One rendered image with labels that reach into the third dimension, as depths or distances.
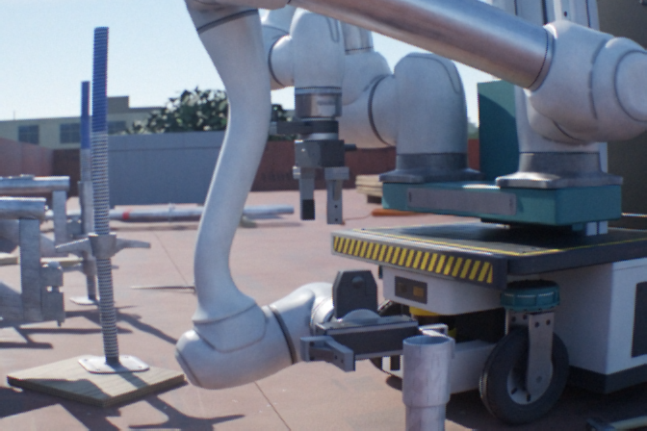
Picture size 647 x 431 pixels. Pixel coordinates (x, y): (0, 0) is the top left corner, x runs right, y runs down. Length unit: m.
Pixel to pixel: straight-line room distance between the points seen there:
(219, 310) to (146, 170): 6.56
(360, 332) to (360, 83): 0.88
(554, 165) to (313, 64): 0.50
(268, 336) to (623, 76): 0.64
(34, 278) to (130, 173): 5.92
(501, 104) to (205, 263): 0.78
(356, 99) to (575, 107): 0.80
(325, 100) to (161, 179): 6.21
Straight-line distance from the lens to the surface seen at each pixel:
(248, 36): 1.33
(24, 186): 3.04
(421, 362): 1.00
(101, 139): 1.94
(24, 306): 1.98
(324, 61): 1.68
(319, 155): 1.66
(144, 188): 7.85
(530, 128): 1.48
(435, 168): 1.85
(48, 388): 1.82
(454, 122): 1.87
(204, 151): 7.88
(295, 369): 2.04
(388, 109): 1.91
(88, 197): 3.02
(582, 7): 1.70
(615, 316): 1.51
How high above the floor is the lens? 0.48
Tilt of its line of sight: 2 degrees down
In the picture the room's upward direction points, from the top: 1 degrees counter-clockwise
